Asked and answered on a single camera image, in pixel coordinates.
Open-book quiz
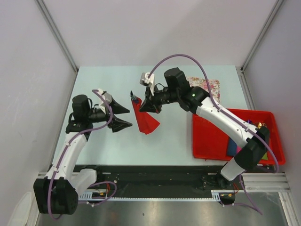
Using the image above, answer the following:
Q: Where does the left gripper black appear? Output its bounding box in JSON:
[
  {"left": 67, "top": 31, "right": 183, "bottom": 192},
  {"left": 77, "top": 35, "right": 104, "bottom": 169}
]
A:
[{"left": 86, "top": 97, "right": 132, "bottom": 132}]

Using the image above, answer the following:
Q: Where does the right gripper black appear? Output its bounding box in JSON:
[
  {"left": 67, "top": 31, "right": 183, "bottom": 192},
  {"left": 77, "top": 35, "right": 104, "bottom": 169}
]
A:
[{"left": 139, "top": 84, "right": 179, "bottom": 114}]

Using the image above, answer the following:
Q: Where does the red paper napkin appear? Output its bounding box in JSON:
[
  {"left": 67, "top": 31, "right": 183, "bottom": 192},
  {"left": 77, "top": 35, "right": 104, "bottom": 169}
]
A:
[{"left": 131, "top": 97, "right": 160, "bottom": 135}]

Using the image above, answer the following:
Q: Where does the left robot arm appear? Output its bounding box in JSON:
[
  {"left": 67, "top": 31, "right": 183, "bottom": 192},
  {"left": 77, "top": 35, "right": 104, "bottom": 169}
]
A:
[{"left": 33, "top": 89, "right": 132, "bottom": 215}]

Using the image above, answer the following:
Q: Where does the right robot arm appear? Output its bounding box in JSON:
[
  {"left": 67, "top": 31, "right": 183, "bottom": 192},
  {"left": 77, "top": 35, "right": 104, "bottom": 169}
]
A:
[{"left": 139, "top": 68, "right": 270, "bottom": 189}]

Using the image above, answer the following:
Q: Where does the blue napkin roll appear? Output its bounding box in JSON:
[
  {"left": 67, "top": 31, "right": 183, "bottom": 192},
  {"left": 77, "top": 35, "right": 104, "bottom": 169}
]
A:
[{"left": 226, "top": 138, "right": 238, "bottom": 157}]

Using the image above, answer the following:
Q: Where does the pink napkin roll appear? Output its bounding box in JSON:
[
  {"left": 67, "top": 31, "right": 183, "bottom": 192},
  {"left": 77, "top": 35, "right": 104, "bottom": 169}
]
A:
[{"left": 236, "top": 146, "right": 241, "bottom": 153}]

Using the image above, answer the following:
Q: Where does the floral cloth mat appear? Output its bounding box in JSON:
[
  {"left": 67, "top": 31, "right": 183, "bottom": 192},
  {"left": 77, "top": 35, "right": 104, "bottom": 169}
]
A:
[{"left": 187, "top": 77, "right": 221, "bottom": 103}]

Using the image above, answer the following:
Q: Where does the red plastic bin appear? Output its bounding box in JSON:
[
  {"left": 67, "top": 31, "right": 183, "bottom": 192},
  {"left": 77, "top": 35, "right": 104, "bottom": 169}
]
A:
[{"left": 192, "top": 109, "right": 286, "bottom": 165}]

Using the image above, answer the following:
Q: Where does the iridescent spoon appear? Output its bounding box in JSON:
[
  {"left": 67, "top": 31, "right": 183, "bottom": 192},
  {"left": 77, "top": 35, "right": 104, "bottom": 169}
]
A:
[{"left": 247, "top": 119, "right": 268, "bottom": 129}]

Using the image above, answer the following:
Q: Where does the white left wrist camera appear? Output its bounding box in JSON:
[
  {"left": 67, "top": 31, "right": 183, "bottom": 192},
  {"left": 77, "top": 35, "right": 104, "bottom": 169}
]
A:
[{"left": 97, "top": 89, "right": 112, "bottom": 114}]

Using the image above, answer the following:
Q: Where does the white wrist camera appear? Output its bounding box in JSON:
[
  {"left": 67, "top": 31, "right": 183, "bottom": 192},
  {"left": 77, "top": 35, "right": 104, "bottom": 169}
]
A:
[
  {"left": 97, "top": 89, "right": 112, "bottom": 114},
  {"left": 139, "top": 73, "right": 155, "bottom": 96}
]

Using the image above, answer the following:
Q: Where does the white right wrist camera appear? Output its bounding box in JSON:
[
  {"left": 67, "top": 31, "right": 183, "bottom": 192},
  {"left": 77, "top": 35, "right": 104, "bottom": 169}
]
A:
[{"left": 139, "top": 73, "right": 155, "bottom": 96}]

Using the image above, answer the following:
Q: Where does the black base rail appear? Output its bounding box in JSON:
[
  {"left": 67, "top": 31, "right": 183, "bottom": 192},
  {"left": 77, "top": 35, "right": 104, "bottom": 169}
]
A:
[{"left": 74, "top": 165, "right": 242, "bottom": 200}]

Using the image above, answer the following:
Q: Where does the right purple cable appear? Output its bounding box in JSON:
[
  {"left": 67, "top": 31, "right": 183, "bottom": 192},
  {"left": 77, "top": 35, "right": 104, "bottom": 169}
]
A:
[{"left": 148, "top": 53, "right": 280, "bottom": 216}]

